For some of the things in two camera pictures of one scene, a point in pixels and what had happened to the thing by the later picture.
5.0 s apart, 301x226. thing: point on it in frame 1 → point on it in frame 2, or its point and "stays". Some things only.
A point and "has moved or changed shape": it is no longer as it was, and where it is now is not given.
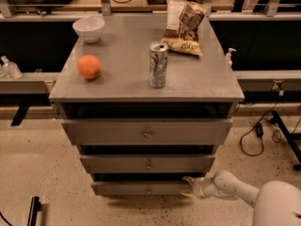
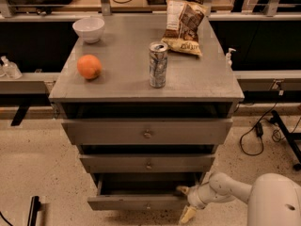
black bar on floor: [35, 207] stays
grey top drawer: [148, 132] stays
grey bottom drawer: [138, 187] has moved or changed shape
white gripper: [198, 186] → [195, 197]
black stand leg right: [288, 139] stays
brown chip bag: [182, 24] stays
